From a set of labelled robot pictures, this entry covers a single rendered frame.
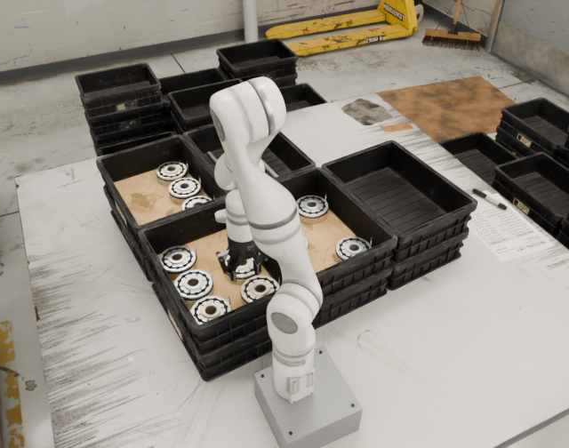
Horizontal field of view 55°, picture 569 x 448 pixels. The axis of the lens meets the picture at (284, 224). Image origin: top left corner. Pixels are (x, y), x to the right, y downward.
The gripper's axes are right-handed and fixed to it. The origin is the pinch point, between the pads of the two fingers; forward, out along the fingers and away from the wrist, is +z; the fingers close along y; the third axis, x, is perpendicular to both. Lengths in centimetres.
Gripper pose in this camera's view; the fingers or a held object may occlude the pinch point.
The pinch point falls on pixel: (244, 272)
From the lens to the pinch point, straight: 137.3
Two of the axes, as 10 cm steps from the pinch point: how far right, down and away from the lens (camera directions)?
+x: -4.2, -6.1, 6.7
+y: 9.1, -2.7, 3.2
